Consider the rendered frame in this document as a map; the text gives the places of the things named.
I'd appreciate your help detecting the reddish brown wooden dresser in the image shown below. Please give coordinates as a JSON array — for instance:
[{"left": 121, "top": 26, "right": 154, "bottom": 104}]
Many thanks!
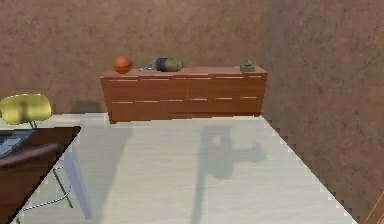
[{"left": 100, "top": 65, "right": 269, "bottom": 125}]

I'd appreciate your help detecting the dark green oval object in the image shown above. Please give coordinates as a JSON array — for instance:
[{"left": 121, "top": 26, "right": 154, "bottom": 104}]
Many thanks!
[{"left": 153, "top": 57, "right": 184, "bottom": 73}]

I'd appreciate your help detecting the small grey silver object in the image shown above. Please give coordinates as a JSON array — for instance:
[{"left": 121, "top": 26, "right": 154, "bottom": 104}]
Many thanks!
[{"left": 138, "top": 60, "right": 158, "bottom": 72}]

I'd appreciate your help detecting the small olive green box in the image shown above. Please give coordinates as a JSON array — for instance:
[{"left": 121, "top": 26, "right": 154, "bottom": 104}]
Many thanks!
[{"left": 239, "top": 59, "right": 256, "bottom": 73}]

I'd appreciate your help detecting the orange basketball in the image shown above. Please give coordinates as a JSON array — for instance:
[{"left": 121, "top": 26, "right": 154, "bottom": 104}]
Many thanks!
[{"left": 112, "top": 55, "right": 133, "bottom": 75}]

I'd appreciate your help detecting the yellow green chair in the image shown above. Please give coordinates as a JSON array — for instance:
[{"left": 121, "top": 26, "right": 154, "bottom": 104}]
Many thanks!
[{"left": 0, "top": 93, "right": 53, "bottom": 130}]

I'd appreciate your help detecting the dark brown wooden desk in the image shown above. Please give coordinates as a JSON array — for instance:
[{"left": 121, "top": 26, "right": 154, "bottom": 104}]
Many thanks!
[{"left": 0, "top": 125, "right": 93, "bottom": 224}]

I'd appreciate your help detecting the grey laptop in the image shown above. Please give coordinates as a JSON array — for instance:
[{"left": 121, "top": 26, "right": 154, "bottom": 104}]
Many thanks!
[{"left": 0, "top": 129, "right": 36, "bottom": 158}]

